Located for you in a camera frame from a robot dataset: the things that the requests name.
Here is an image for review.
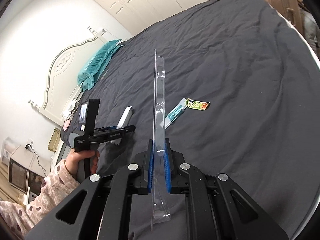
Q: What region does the white rectangular box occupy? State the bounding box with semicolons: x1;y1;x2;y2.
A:
111;106;133;145

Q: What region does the clear plastic blister pack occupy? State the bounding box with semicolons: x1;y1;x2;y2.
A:
151;53;171;231

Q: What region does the small teal card package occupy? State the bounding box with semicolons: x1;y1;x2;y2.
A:
164;98;187;128

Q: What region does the colourful snack wrapper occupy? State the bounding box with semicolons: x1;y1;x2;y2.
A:
185;98;210;111

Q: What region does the pink pajama sleeve forearm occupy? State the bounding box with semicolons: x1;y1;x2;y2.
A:
1;160;79;239

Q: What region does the person's left hand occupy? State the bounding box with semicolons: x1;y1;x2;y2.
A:
65;148;100;181

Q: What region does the white grey nightstand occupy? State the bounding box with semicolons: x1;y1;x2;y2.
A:
51;139;71;168

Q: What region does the white pink clothes pile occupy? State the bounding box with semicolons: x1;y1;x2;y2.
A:
62;99;79;131

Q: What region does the white bed headboard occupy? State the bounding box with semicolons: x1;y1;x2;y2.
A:
29;29;107;126

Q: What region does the teal pillow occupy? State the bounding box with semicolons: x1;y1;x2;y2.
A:
77;39;122;92

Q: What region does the white microwave oven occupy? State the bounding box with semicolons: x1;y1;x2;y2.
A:
8;158;30;193

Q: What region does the dark grey bed cover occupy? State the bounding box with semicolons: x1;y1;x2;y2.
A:
60;0;320;240

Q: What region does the black charger cable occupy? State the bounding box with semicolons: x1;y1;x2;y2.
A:
24;143;48;177

